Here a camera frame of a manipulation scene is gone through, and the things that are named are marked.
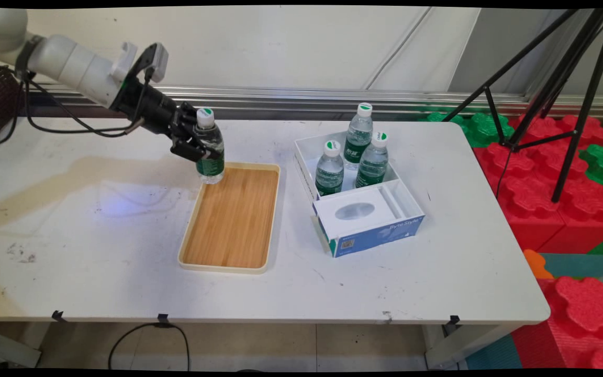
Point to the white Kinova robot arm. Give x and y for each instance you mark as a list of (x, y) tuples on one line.
[(66, 63)]

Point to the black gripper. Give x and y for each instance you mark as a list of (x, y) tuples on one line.
[(149, 107)]

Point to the large red foam block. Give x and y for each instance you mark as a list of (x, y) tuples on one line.
[(532, 204)]

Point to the orange foam piece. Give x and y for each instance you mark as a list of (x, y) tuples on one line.
[(536, 264)]

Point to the wooden tray with cream rim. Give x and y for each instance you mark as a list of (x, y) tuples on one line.
[(236, 220)]

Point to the teal foam mat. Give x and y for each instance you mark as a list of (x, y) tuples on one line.
[(579, 264)]

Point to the aluminium wall rail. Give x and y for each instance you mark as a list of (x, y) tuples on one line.
[(291, 99)]

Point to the black tripod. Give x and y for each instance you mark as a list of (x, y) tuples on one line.
[(568, 78)]

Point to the white table leg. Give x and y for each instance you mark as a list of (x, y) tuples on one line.
[(8, 348), (453, 348)]

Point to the black table edge clip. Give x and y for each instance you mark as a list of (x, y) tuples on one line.
[(452, 322), (163, 319), (58, 315)]

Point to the white carton with blue side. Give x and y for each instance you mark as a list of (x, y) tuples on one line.
[(367, 212)]

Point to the green label water bottle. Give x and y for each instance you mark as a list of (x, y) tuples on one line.
[(359, 136), (329, 173), (372, 165), (211, 167)]

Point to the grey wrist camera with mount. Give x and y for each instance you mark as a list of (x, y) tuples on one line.
[(149, 60)]

